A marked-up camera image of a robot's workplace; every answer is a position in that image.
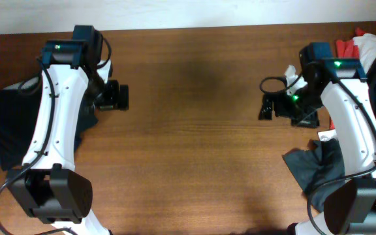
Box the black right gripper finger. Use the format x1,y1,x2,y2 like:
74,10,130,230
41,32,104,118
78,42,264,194
258,95,273,121
291,111,320,129

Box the black shorts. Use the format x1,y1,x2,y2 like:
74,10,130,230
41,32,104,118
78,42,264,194
0,76,99,172

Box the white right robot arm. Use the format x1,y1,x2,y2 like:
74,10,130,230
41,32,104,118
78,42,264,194
278,58,376,234

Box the dark grey printed t-shirt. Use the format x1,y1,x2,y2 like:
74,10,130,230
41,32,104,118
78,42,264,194
283,139,345,196

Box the white garment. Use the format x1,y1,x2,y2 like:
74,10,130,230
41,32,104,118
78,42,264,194
317,33,376,143

